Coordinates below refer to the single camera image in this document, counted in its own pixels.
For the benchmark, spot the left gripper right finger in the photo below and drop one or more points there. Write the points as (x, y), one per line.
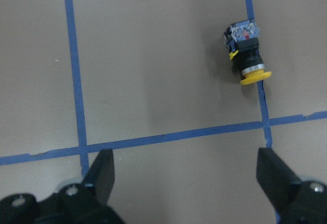
(294, 199)

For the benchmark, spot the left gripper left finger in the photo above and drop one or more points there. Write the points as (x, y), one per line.
(83, 202)

